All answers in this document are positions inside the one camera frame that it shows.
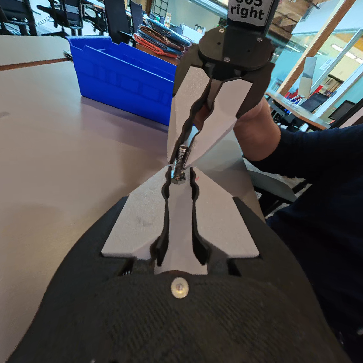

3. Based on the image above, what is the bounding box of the person's right hand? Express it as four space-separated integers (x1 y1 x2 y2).
194 105 213 133

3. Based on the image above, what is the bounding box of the stack of folded cloths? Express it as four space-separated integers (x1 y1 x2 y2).
133 18 194 59

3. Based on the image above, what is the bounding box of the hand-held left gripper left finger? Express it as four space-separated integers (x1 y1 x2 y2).
101 166 171 267

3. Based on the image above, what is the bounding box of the black monitor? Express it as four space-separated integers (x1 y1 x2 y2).
328 99 357 121

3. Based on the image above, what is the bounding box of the folded grey cardboard sheet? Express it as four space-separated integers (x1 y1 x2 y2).
298 57 318 99

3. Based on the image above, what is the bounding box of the wooden post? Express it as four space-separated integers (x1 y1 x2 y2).
276 0 357 96

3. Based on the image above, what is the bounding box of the person's dark clothing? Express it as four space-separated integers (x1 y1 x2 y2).
266 159 363 363

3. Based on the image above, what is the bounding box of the long silver hex bolt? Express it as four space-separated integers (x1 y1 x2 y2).
171 145 190 185

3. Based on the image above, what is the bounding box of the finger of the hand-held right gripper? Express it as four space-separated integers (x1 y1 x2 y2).
167 65 213 165
184 78 254 168

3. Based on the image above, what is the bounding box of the blue plastic bin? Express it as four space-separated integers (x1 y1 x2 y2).
66 36 178 126

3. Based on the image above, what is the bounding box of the wooden desk with black legs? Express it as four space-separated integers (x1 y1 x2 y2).
136 43 182 66
266 90 333 131

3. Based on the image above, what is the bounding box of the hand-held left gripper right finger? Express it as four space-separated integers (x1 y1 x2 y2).
191 167 260 265

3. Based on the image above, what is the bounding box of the person's right forearm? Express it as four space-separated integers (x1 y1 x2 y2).
233 96 363 182

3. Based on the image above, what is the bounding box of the black office chair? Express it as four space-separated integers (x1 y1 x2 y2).
37 0 85 36
299 92 330 113
0 0 38 36
103 0 134 46

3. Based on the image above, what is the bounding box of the dark grey office chair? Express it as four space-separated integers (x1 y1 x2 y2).
243 158 297 216

